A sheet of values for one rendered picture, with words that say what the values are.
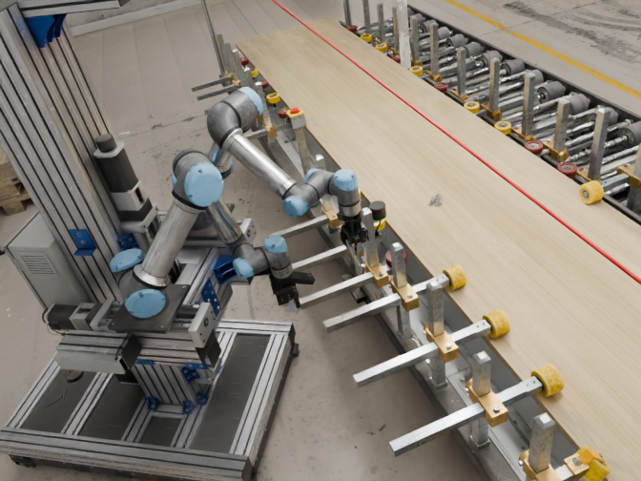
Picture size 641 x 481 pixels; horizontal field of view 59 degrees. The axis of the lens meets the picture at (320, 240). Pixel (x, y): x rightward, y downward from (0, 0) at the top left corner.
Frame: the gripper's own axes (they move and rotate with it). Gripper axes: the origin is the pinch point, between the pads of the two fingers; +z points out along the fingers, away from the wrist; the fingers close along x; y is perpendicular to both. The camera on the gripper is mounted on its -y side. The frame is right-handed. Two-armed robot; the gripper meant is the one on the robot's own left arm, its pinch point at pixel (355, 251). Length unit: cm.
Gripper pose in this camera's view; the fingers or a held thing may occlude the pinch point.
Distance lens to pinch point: 211.7
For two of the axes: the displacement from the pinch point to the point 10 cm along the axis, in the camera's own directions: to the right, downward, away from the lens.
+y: 3.5, 5.4, -7.6
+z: 1.6, 7.7, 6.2
